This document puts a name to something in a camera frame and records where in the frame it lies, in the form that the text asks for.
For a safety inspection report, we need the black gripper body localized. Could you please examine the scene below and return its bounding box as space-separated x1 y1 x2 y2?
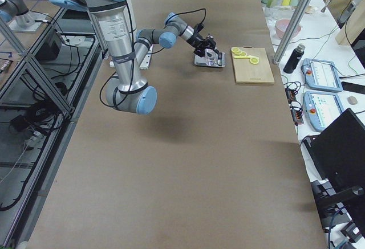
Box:
190 31 216 57

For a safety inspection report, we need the glass sauce bottle metal spout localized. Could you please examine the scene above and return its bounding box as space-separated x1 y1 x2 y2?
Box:
204 48 218 67

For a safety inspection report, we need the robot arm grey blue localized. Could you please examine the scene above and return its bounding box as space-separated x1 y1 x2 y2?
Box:
49 0 218 115
1 0 42 33

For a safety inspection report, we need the silver digital kitchen scale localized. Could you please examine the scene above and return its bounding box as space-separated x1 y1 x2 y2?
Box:
194 52 226 68

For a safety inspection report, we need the lemon slice top right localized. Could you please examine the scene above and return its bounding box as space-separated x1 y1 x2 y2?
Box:
231 47 241 54

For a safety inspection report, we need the yellow plastic knife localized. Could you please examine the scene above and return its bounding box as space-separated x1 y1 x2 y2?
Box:
233 55 252 59

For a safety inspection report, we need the bamboo cutting board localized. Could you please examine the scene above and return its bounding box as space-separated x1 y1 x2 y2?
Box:
230 47 274 84

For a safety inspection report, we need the lemon slice front near knife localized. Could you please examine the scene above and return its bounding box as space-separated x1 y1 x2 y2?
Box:
249 57 259 64

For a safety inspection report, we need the pink bowl with ice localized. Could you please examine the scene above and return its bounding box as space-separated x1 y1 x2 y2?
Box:
274 19 302 39

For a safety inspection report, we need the black thermos bottle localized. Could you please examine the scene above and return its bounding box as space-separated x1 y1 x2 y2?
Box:
283 44 305 74

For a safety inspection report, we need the blue teach pendant far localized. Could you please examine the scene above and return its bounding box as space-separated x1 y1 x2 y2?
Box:
301 58 343 93

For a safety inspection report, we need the blue teach pendant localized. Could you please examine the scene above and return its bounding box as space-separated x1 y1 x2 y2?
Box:
301 58 343 93
303 91 344 132

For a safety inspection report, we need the blue teach pendant near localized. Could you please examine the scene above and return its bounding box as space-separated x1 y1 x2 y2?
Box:
303 91 344 132

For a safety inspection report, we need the black laptop monitor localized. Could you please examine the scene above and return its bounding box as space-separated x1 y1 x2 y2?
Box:
303 108 364 193

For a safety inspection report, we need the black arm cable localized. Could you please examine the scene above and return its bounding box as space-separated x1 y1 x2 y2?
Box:
98 7 208 110

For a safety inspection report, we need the aluminium frame post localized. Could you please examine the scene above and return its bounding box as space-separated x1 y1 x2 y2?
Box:
273 0 311 65

